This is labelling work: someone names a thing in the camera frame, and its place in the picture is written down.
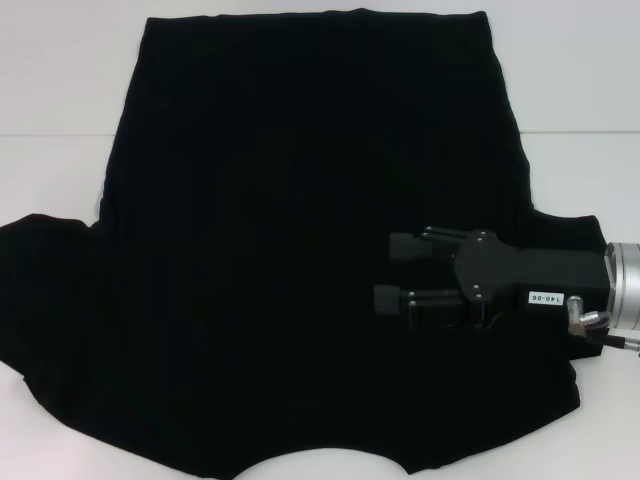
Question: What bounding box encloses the right gripper cable with plugs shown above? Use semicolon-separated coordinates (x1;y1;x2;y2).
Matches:
565;293;640;359

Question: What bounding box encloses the black shirt with FREE print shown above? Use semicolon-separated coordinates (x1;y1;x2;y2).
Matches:
0;7;615;480

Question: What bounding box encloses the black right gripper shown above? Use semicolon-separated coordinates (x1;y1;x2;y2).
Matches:
373;225;614;334

